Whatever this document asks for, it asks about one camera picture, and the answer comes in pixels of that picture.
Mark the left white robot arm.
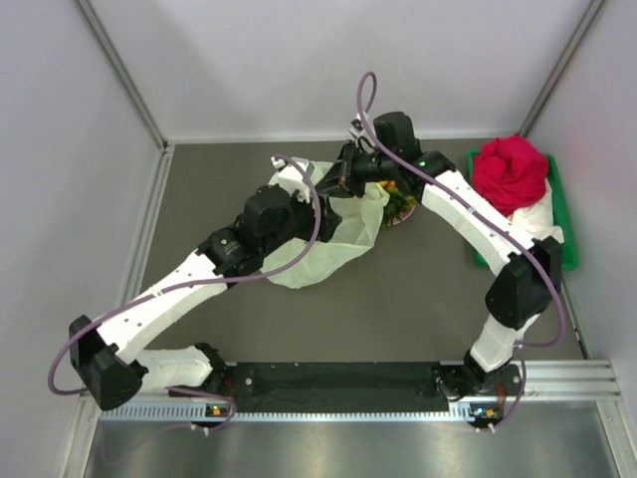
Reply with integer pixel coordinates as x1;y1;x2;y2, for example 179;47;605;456
69;185;341;410

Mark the green plastic tray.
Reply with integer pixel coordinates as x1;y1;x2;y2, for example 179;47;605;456
467;149;580;271

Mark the aluminium frame rail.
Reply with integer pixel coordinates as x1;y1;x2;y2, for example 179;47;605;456
79;143;175;478

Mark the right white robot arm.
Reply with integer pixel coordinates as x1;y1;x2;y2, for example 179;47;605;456
333;112;562;395

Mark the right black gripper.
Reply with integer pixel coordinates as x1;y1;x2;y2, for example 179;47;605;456
316;140;397;199

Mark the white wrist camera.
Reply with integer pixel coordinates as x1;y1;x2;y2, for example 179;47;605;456
348;112;371;141
269;156;312;203

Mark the toy pineapple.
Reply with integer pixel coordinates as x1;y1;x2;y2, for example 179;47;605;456
382;190;417;228

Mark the grey slotted cable duct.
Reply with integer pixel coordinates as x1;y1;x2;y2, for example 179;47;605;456
99;400;509;423

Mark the yellow orange fruit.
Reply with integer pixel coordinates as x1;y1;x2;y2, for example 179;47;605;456
379;180;398;193

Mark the red cloth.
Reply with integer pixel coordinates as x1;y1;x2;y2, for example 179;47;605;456
471;135;549;216

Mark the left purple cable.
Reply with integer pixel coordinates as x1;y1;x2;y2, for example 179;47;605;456
47;153;320;397

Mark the white cloth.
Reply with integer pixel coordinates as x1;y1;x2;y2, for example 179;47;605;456
508;179;564;244

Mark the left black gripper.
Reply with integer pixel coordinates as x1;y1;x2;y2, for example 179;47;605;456
262;187;341;256

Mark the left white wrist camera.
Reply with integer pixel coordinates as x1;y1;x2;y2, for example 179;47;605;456
269;156;312;203

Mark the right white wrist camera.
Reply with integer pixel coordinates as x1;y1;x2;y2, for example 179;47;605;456
348;112;371;141

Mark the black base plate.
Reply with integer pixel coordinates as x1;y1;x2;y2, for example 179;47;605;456
196;361;522;414

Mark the pale green plastic bag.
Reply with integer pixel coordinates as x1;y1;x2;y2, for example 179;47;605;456
261;161;389;289

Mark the pink plate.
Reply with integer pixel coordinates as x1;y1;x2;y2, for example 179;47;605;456
384;208;415;228

